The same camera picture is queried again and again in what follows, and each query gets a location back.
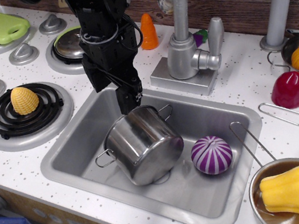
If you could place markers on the orange toy carrot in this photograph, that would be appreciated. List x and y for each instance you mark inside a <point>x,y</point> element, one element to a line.
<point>150,39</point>

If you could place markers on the silver stove knob rear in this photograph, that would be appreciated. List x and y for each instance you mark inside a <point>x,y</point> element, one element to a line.
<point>52,25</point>

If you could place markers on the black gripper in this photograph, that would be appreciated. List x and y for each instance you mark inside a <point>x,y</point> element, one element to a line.
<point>111,61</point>

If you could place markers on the red toy bell pepper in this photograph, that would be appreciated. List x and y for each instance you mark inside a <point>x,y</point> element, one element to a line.
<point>286,90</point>

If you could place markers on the stainless steel pot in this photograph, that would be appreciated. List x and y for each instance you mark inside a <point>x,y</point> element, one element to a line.
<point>143,144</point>

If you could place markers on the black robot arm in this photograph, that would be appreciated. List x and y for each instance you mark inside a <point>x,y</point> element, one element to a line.
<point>100,18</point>

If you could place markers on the black coil burner front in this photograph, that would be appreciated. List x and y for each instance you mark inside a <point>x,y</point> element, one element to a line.
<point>14,125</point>

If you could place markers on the purple toy grapes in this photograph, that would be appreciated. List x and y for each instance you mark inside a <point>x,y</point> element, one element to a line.
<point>200,37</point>

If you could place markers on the yellow toy corn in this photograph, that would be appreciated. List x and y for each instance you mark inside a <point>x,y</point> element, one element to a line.
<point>23,100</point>

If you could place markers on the steel pot lid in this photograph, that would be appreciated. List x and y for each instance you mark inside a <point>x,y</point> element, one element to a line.
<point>67,48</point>

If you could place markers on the silver toy faucet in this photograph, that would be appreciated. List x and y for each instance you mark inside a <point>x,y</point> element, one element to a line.
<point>188,68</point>

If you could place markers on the purple striped toy onion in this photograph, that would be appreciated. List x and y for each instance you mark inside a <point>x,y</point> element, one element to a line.
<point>211,155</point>

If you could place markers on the silver stove knob middle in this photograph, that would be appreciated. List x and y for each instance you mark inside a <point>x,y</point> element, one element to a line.
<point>23,54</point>

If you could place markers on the stainless steel sink basin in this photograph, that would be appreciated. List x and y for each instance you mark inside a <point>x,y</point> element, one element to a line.
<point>77,158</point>

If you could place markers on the yellow toy bell pepper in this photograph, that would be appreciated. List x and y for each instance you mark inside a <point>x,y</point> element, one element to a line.
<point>280,193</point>

